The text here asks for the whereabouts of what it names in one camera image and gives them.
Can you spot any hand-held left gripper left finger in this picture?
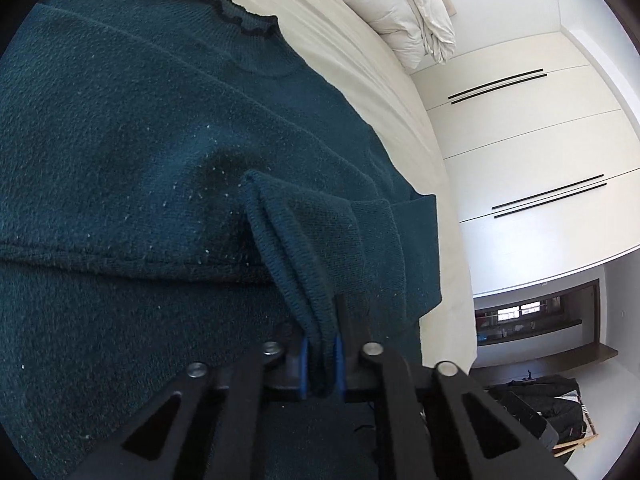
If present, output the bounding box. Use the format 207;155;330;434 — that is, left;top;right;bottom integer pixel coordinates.
62;322;309;480

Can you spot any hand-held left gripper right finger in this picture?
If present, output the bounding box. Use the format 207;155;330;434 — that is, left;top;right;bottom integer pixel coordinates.
332;295;577;480

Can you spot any dark teal knit sweater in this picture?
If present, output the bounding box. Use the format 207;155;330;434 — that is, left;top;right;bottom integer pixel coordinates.
0;0;441;480

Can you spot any wooden clothes rack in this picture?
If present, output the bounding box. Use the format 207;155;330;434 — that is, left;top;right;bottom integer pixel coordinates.
551;400;599;459

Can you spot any black backpack on floor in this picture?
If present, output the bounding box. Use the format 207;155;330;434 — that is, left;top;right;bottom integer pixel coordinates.
487;375;594;456

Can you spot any dark wooden ledge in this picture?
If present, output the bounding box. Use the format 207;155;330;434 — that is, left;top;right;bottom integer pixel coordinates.
472;344;619;370

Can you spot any bed with beige sheet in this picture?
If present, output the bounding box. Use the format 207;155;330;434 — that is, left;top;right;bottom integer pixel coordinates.
50;0;477;376

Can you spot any white wardrobe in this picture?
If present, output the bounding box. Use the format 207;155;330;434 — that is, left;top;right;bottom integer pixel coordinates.
410;0;640;299

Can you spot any white folded duvet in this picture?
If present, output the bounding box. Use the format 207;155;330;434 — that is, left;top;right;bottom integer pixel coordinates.
327;0;457;72

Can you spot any dark wooden window frame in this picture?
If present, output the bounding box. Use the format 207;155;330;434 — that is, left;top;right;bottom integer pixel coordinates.
473;280;602;347

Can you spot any black wardrobe handle bar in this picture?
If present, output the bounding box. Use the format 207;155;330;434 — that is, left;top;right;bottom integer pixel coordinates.
491;174;605;210
494;183;608;219
451;74;548;105
448;69;544;100

